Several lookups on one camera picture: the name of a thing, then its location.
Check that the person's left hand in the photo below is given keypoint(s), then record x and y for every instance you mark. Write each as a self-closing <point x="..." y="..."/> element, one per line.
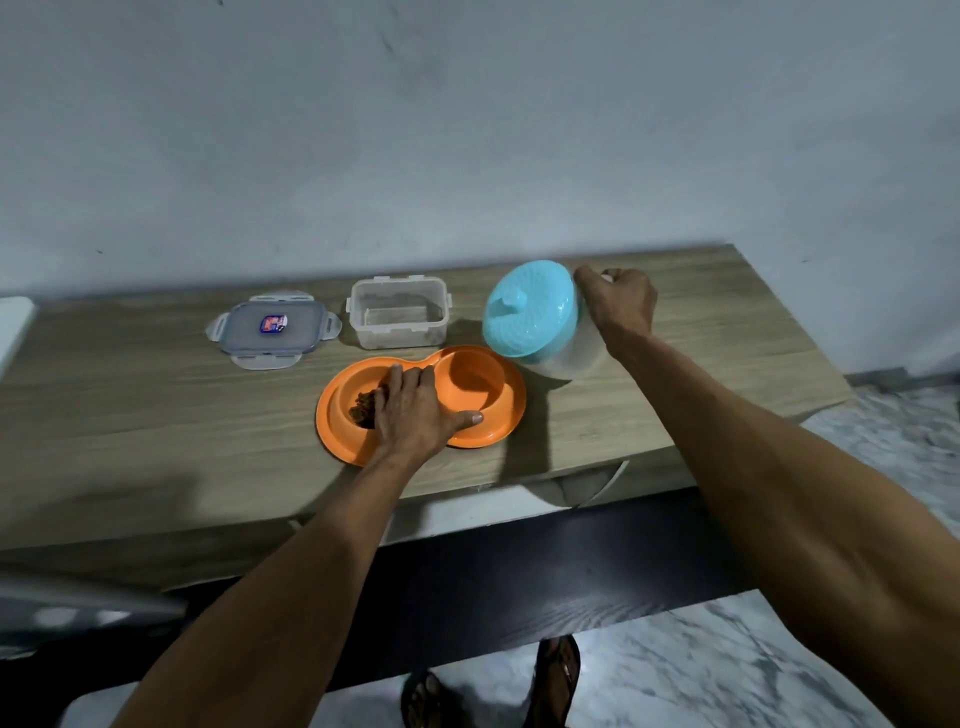
<point x="411" y="420"/>

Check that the person's right hand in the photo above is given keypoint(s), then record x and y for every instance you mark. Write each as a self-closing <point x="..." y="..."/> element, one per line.
<point x="624" y="306"/>

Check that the person's right thumb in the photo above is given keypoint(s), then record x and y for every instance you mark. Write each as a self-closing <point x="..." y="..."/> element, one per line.
<point x="589" y="283"/>

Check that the person's left middle finger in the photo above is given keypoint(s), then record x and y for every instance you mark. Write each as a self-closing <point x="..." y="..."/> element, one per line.
<point x="410" y="382"/>

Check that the person's left thumb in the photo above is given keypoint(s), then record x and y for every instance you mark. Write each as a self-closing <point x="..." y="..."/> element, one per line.
<point x="463" y="423"/>

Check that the orange double pet bowl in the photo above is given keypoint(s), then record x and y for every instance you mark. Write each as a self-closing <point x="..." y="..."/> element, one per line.
<point x="480" y="397"/>

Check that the clear jug with blue lid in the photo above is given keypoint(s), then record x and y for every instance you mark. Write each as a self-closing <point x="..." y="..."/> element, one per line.
<point x="534" y="315"/>

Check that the person's right forearm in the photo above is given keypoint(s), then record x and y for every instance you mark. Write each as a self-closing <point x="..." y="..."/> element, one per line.
<point x="810" y="525"/>

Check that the person's left forearm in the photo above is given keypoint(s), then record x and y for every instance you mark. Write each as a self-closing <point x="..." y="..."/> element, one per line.
<point x="277" y="600"/>

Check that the brown pet food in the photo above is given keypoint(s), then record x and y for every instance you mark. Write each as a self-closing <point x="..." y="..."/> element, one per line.
<point x="364" y="409"/>

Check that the clear plastic food container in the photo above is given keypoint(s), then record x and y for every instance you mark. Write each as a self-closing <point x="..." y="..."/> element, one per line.
<point x="400" y="311"/>

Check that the clear snap-lock container lid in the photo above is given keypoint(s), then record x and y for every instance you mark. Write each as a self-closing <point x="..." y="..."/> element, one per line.
<point x="273" y="329"/>

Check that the person's right foot in sandal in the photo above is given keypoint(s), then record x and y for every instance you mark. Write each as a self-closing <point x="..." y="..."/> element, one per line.
<point x="553" y="681"/>

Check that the person's foot in sandal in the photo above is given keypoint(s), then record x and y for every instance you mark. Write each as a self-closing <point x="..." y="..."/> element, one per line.
<point x="429" y="702"/>
<point x="553" y="681"/>

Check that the person's left foot in sandal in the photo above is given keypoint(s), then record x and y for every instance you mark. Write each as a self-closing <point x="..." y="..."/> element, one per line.
<point x="429" y="702"/>

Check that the white object at table edge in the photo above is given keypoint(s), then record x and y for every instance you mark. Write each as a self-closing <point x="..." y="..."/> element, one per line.
<point x="13" y="328"/>

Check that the grey chair part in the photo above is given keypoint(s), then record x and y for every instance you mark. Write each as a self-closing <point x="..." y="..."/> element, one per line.
<point x="75" y="609"/>

